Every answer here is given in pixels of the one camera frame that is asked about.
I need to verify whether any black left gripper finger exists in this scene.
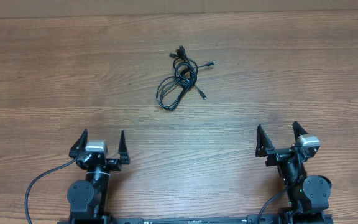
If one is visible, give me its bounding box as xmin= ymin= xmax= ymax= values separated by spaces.
xmin=69 ymin=129 xmax=88 ymax=158
xmin=118 ymin=130 xmax=130 ymax=165

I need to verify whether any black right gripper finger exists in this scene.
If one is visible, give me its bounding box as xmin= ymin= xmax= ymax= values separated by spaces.
xmin=292 ymin=121 xmax=308 ymax=142
xmin=255 ymin=124 xmax=275 ymax=157

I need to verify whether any black short usb cable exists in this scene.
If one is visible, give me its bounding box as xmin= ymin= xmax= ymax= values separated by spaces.
xmin=175 ymin=60 xmax=216 ymax=101

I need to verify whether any black long looped cable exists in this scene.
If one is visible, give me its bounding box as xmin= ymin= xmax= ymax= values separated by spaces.
xmin=155 ymin=58 xmax=198 ymax=111

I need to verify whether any black thick plug cable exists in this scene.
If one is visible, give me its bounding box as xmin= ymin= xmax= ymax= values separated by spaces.
xmin=168 ymin=45 xmax=198 ymax=82

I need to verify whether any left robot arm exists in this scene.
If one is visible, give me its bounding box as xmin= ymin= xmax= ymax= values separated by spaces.
xmin=67 ymin=130 xmax=131 ymax=223

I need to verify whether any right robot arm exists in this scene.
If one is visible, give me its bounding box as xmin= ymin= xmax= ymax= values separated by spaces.
xmin=255 ymin=121 xmax=333 ymax=223

